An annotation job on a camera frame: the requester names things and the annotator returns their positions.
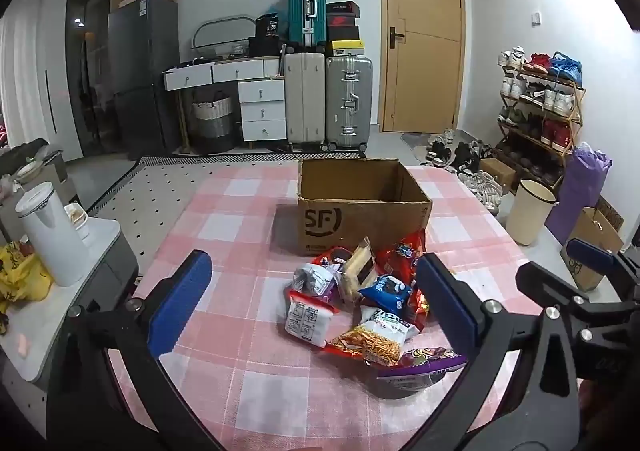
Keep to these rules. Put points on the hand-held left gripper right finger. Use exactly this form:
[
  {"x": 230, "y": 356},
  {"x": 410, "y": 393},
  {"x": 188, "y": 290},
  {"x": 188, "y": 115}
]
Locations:
[{"x": 445, "y": 303}]

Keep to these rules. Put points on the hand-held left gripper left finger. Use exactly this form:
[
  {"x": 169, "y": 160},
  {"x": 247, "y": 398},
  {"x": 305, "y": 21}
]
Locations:
[{"x": 180, "y": 303}]

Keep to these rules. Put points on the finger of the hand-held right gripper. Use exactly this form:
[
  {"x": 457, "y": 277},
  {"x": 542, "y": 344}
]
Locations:
[
  {"x": 590, "y": 253},
  {"x": 545, "y": 281}
]

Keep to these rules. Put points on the shiny red snack packet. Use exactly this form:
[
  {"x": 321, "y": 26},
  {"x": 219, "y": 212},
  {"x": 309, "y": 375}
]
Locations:
[{"x": 419, "y": 308}]

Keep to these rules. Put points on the blue cookie packet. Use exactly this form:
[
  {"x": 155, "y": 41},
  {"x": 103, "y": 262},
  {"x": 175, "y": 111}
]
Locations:
[{"x": 387, "y": 292}]

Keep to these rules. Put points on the large purple snack packet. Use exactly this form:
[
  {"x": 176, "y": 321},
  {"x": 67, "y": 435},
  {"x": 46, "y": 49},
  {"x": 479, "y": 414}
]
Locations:
[{"x": 425, "y": 366}]

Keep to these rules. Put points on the fried noodle snack packet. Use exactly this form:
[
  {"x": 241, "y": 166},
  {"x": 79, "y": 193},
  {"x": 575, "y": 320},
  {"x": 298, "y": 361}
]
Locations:
[{"x": 375, "y": 336}]

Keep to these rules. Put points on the cream sandwich biscuit packet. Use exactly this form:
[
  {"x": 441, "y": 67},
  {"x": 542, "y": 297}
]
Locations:
[{"x": 356, "y": 271}]

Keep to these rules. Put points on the brown cardboard box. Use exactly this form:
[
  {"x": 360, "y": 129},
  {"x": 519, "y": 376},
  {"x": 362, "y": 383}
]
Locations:
[{"x": 370, "y": 226}]

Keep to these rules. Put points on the purple bag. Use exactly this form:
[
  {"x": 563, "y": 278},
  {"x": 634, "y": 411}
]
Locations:
[{"x": 580, "y": 191}]

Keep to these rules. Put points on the cream waste bin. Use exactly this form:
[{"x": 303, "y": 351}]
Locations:
[{"x": 527, "y": 216}]

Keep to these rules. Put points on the grey side cabinet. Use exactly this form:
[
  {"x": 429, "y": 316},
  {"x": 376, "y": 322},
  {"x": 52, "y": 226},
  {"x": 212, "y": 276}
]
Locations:
[{"x": 100, "y": 271}]

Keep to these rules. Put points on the pink checked tablecloth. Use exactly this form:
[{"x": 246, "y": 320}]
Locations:
[{"x": 235, "y": 231}]

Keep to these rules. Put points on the patterned floor rug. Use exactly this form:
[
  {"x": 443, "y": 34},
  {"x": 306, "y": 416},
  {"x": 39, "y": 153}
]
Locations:
[{"x": 150, "y": 191}]

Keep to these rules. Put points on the small closed cardboard box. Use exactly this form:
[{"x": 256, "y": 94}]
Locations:
[{"x": 500, "y": 173}]

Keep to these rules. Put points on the pile of loose shoes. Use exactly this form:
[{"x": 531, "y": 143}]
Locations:
[{"x": 470, "y": 166}]

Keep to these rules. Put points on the white kettle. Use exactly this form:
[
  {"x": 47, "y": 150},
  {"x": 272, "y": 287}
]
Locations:
[{"x": 50, "y": 241}]

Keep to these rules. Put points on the wooden shoe rack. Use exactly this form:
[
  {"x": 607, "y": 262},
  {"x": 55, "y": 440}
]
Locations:
[{"x": 575, "y": 106}]

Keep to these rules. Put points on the rows of sneakers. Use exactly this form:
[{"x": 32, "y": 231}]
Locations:
[{"x": 555, "y": 98}]

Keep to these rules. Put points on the yellow plastic bag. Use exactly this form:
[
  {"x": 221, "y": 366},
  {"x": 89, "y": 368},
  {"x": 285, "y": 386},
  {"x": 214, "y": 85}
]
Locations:
[{"x": 20, "y": 276}]

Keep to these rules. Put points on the grey door mat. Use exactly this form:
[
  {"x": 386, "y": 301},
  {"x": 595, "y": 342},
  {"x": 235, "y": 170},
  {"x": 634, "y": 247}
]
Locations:
[{"x": 415, "y": 141}]

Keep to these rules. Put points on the grey and white laundry basket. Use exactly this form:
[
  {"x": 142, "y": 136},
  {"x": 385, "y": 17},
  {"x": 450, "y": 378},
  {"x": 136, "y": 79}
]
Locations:
[{"x": 212, "y": 121}]

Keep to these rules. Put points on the white dresser with drawers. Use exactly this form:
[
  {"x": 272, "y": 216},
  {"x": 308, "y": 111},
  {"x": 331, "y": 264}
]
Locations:
[{"x": 260, "y": 106}]

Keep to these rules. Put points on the wooden door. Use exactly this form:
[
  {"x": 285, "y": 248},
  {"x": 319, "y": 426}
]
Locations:
[{"x": 425, "y": 81}]

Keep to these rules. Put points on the silver suitcase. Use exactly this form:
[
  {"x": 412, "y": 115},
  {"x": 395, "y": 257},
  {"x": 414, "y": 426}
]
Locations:
[{"x": 347, "y": 101}]

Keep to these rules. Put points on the grey refrigerator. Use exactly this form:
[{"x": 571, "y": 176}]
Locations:
[{"x": 142, "y": 81}]

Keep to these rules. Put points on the dark glass door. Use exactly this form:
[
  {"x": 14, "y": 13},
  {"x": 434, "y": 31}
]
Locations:
[{"x": 90, "y": 81}]

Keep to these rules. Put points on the beige suitcase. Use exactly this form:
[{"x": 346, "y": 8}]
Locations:
[{"x": 305, "y": 96}]

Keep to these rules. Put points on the wide black box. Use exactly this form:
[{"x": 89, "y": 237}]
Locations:
[{"x": 265, "y": 47}]

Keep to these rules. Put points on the oval mirror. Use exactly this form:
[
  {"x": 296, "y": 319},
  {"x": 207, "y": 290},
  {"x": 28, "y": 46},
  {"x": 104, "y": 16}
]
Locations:
[{"x": 220, "y": 33}]

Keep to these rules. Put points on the black shoe box red print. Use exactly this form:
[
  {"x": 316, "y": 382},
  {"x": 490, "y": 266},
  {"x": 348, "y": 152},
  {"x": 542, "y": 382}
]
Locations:
[{"x": 342, "y": 21}]

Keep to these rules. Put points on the teal suitcase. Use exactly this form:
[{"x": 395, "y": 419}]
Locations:
[{"x": 300, "y": 11}]

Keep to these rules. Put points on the white light switch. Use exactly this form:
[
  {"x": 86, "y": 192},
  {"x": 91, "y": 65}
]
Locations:
[{"x": 536, "y": 18}]

